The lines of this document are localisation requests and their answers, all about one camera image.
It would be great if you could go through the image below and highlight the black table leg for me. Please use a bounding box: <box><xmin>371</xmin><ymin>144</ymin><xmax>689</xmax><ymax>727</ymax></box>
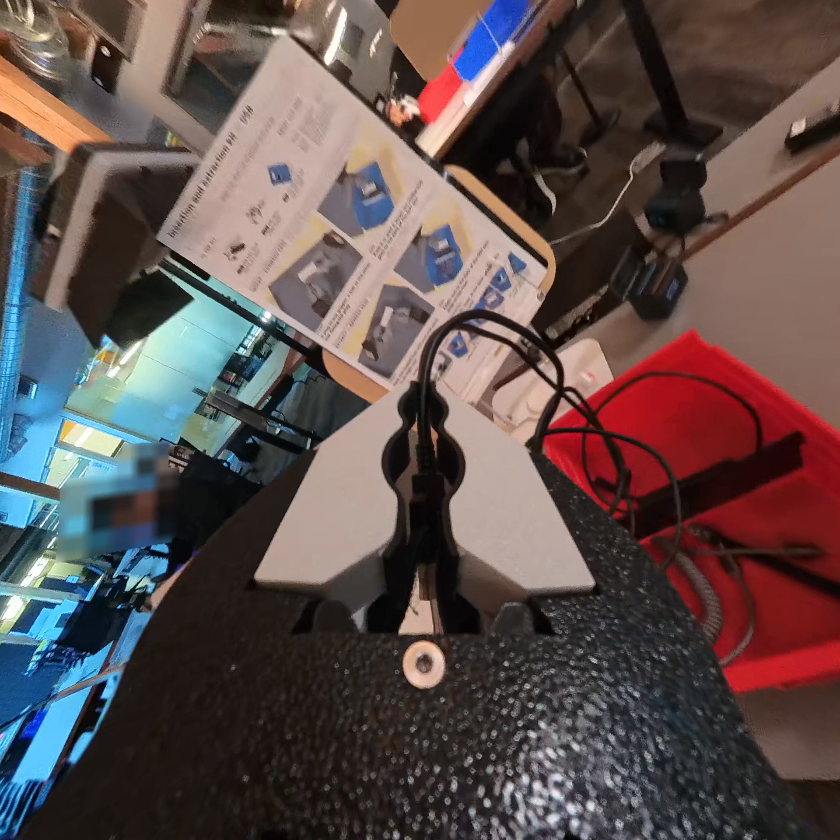
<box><xmin>622</xmin><ymin>0</ymin><xmax>723</xmax><ymax>151</ymax></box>

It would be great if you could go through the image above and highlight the white cable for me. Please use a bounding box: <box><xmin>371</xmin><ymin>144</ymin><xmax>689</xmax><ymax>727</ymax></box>
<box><xmin>551</xmin><ymin>144</ymin><xmax>665</xmax><ymax>245</ymax></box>

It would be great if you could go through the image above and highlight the printed instruction sheet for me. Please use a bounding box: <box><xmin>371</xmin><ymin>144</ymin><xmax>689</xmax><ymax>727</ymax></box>
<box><xmin>156</xmin><ymin>36</ymin><xmax>549</xmax><ymax>401</ymax></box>

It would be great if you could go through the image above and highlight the thin black cable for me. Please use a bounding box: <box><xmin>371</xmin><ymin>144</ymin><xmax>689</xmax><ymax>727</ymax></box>
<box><xmin>545</xmin><ymin>371</ymin><xmax>765</xmax><ymax>526</ymax></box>

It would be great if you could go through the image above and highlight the white power adapter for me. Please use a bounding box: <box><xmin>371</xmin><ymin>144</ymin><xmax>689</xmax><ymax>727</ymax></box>
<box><xmin>492</xmin><ymin>338</ymin><xmax>614</xmax><ymax>447</ymax></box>

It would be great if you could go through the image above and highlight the glass jar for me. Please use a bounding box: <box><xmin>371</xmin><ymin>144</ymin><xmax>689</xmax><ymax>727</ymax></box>
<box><xmin>0</xmin><ymin>0</ymin><xmax>73</xmax><ymax>80</ymax></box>

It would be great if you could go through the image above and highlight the black usb cable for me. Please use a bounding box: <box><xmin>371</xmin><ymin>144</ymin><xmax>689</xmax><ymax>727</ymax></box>
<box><xmin>407</xmin><ymin>310</ymin><xmax>567</xmax><ymax>601</ymax></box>

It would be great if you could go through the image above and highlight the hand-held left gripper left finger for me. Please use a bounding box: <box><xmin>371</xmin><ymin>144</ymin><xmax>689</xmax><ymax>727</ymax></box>
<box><xmin>252</xmin><ymin>382</ymin><xmax>421</xmax><ymax>631</ymax></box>

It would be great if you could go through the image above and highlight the grey coiled cable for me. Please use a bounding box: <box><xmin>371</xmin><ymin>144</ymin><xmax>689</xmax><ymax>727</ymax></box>
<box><xmin>656</xmin><ymin>525</ymin><xmax>756</xmax><ymax>667</ymax></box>

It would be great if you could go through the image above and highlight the black battery charger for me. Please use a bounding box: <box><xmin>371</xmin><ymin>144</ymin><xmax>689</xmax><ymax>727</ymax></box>
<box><xmin>633</xmin><ymin>259</ymin><xmax>689</xmax><ymax>321</ymax></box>

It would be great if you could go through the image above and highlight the grey computer monitor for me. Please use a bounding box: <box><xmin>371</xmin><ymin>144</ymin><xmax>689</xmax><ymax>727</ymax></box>
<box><xmin>29</xmin><ymin>143</ymin><xmax>201</xmax><ymax>349</ymax></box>

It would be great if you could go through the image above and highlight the black power adapter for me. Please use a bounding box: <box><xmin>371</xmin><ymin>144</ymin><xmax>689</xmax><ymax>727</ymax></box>
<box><xmin>646</xmin><ymin>161</ymin><xmax>708</xmax><ymax>232</ymax></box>

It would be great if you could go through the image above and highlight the wooden shelf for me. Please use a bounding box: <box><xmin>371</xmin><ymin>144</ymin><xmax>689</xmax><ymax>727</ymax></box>
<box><xmin>0</xmin><ymin>56</ymin><xmax>112</xmax><ymax>165</ymax></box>

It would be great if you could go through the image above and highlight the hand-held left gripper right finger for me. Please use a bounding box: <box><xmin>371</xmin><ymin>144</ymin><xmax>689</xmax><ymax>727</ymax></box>
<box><xmin>423</xmin><ymin>386</ymin><xmax>598</xmax><ymax>632</ymax></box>

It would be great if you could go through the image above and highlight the black metal bar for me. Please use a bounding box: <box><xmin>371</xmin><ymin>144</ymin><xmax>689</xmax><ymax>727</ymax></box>
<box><xmin>613</xmin><ymin>430</ymin><xmax>807</xmax><ymax>539</ymax></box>

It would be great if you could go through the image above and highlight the large red plastic bin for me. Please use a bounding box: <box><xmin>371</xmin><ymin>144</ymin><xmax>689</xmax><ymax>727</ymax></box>
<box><xmin>541</xmin><ymin>330</ymin><xmax>840</xmax><ymax>693</ymax></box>

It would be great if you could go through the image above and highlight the blue container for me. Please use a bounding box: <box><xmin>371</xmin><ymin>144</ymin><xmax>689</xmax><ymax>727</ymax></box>
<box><xmin>453</xmin><ymin>0</ymin><xmax>546</xmax><ymax>83</ymax></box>

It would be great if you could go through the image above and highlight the small red container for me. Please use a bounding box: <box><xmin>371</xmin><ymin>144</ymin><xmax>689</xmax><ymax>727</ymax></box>
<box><xmin>418</xmin><ymin>62</ymin><xmax>473</xmax><ymax>126</ymax></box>

